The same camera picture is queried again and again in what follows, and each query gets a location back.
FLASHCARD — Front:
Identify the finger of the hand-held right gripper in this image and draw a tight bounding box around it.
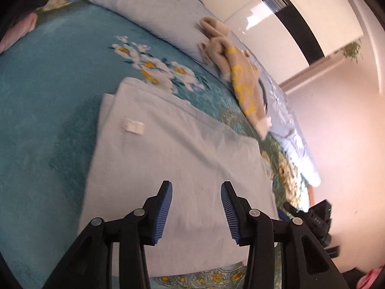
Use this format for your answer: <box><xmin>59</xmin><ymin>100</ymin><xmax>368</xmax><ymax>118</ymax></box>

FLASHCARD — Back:
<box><xmin>277</xmin><ymin>202</ymin><xmax>310</xmax><ymax>221</ymax></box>

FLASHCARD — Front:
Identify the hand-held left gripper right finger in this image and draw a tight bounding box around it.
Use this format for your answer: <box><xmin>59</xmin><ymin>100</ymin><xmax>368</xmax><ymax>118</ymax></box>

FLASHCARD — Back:
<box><xmin>220</xmin><ymin>181</ymin><xmax>351</xmax><ymax>289</ymax></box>

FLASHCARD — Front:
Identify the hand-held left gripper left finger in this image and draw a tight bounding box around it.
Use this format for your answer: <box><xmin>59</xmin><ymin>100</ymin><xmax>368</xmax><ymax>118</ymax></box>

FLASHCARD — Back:
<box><xmin>42</xmin><ymin>181</ymin><xmax>173</xmax><ymax>289</ymax></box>

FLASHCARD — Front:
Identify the grey-blue daisy quilt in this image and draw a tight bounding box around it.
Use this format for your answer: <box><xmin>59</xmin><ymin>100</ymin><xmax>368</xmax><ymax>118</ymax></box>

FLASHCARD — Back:
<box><xmin>81</xmin><ymin>0</ymin><xmax>321</xmax><ymax>187</ymax></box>

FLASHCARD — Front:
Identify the green hanging plant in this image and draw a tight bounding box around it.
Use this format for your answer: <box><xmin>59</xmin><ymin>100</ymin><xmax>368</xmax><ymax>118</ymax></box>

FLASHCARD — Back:
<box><xmin>343</xmin><ymin>39</ymin><xmax>363</xmax><ymax>64</ymax></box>

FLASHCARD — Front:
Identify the white wardrobe with black stripe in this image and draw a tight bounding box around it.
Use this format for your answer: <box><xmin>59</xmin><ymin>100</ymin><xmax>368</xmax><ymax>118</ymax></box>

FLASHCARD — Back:
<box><xmin>189</xmin><ymin>0</ymin><xmax>366</xmax><ymax>67</ymax></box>

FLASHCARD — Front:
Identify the beige sweater with yellow print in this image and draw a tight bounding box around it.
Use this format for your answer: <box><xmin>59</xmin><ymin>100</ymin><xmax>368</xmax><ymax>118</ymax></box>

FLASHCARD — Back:
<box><xmin>197</xmin><ymin>16</ymin><xmax>273</xmax><ymax>140</ymax></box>

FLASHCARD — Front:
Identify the teal floral blanket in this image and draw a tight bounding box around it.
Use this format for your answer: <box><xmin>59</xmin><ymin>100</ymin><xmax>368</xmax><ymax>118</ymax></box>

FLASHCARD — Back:
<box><xmin>0</xmin><ymin>0</ymin><xmax>310</xmax><ymax>289</ymax></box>

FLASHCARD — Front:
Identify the light blue garment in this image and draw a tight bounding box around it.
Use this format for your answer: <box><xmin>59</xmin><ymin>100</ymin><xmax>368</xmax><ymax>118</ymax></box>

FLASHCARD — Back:
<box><xmin>79</xmin><ymin>77</ymin><xmax>279</xmax><ymax>277</ymax></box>

